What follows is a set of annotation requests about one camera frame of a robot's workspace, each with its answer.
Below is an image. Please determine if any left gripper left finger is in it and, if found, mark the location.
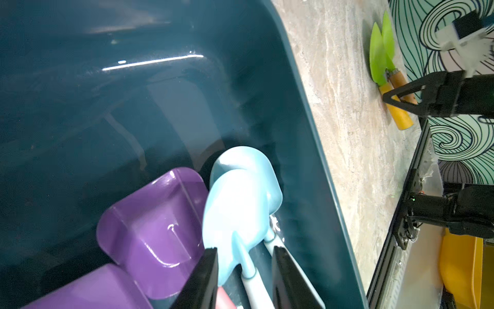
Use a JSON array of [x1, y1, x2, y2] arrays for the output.
[[171, 248, 219, 309]]

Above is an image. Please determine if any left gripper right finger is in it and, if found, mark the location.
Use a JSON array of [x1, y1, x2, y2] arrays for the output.
[[271, 246, 323, 308]]

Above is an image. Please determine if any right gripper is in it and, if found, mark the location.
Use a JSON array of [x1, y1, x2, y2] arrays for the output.
[[383, 71, 493, 118]]

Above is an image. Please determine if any green shovel brown handle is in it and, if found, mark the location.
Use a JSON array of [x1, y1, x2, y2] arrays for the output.
[[382, 11, 408, 88]]

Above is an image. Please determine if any green shovel yellow handle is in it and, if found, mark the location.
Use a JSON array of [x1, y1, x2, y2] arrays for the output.
[[369, 22, 414, 130]]

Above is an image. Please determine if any purple shovel pink handle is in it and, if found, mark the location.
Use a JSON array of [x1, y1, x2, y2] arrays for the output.
[[96, 167, 237, 309], [25, 264, 152, 308]]

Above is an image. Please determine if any light blue shovel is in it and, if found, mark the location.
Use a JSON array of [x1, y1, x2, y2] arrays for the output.
[[210, 145, 325, 309], [202, 169, 274, 308]]

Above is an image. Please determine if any teal storage box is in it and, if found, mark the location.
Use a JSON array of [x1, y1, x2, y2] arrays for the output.
[[1, 1, 368, 308]]

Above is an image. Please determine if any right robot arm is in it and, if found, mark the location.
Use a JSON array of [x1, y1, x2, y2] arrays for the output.
[[383, 71, 493, 239]]

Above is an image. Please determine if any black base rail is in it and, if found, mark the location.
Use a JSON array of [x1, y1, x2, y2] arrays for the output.
[[367, 118, 430, 308]]

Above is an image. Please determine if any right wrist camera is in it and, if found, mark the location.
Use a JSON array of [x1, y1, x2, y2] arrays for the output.
[[436, 11, 490, 78]]

